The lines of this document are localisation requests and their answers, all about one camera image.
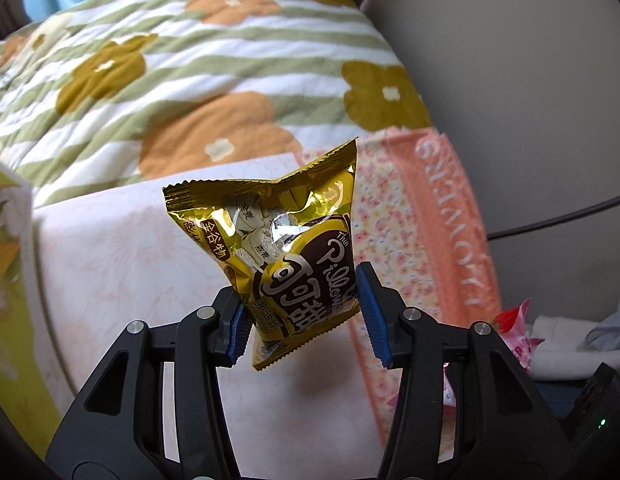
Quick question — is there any floral striped blanket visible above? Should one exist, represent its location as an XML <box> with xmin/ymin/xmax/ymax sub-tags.
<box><xmin>0</xmin><ymin>0</ymin><xmax>433</xmax><ymax>211</ymax></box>

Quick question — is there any black cable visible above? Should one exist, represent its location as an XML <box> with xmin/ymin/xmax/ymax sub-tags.
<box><xmin>487</xmin><ymin>192</ymin><xmax>620</xmax><ymax>241</ymax></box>

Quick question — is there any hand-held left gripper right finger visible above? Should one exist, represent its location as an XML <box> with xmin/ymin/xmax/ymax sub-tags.
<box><xmin>355</xmin><ymin>261</ymin><xmax>576</xmax><ymax>480</ymax></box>

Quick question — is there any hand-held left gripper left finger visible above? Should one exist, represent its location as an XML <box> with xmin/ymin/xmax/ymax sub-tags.
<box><xmin>44</xmin><ymin>287</ymin><xmax>251</xmax><ymax>480</ymax></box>

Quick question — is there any white cloth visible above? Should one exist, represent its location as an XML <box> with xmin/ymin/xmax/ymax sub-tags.
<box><xmin>527</xmin><ymin>314</ymin><xmax>616</xmax><ymax>378</ymax></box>

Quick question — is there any grey blue cloth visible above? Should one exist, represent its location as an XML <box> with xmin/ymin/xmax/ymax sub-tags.
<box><xmin>585</xmin><ymin>292</ymin><xmax>620</xmax><ymax>348</ymax></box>

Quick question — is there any dark blue cloth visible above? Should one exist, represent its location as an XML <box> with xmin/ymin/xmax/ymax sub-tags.
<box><xmin>532</xmin><ymin>377</ymin><xmax>593</xmax><ymax>418</ymax></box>

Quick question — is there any pink snack packet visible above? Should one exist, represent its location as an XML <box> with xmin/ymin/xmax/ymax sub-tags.
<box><xmin>490</xmin><ymin>299</ymin><xmax>546</xmax><ymax>373</ymax></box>

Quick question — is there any gold snack packet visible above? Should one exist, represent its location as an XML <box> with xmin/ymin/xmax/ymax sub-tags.
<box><xmin>162</xmin><ymin>136</ymin><xmax>363</xmax><ymax>372</ymax></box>

